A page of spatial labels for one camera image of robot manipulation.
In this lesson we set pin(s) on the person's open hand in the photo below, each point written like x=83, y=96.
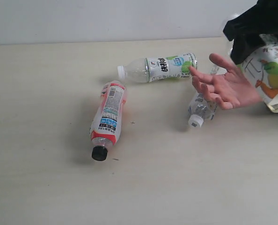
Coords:
x=229, y=90

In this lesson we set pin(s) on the floral tea label bottle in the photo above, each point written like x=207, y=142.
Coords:
x=261, y=70

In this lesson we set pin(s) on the white label water bottle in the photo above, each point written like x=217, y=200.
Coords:
x=200, y=110

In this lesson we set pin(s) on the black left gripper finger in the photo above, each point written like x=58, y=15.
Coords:
x=245, y=30

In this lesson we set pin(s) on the lime label clear bottle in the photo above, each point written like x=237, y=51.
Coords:
x=147, y=70

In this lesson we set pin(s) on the pink label black-cap bottle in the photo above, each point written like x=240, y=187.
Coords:
x=106, y=126

